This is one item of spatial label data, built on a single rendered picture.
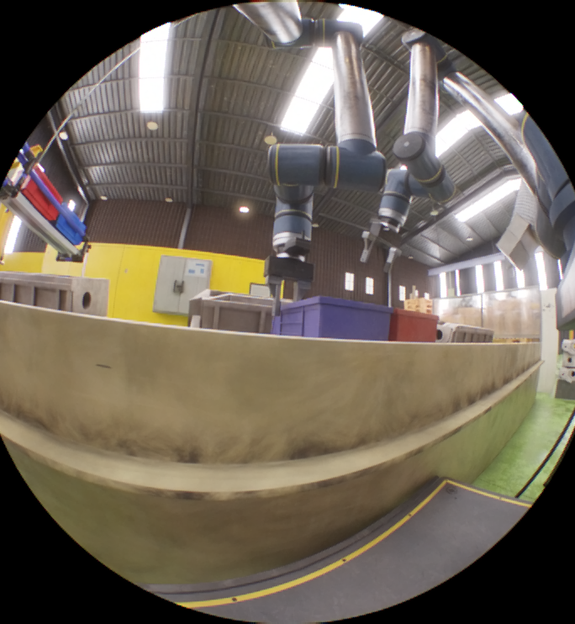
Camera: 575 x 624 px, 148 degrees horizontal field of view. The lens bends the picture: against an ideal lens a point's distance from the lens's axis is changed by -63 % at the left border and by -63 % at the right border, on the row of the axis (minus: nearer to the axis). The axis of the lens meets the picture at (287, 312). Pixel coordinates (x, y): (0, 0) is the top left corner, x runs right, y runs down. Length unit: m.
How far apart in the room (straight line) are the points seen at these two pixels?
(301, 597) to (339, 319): 0.55
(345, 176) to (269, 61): 9.02
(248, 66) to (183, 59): 2.41
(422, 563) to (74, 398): 0.74
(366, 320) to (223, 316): 0.53
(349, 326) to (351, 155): 0.38
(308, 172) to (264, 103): 9.49
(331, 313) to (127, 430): 0.42
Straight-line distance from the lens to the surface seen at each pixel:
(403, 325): 0.55
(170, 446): 0.41
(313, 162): 0.52
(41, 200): 1.26
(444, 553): 0.65
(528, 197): 6.20
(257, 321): 0.84
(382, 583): 0.56
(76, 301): 1.05
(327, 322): 0.41
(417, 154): 0.66
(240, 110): 10.27
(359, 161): 0.54
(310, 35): 1.06
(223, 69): 9.75
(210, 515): 0.51
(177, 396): 0.37
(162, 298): 3.02
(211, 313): 0.83
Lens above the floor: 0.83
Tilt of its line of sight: 5 degrees up
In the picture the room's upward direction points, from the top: 5 degrees clockwise
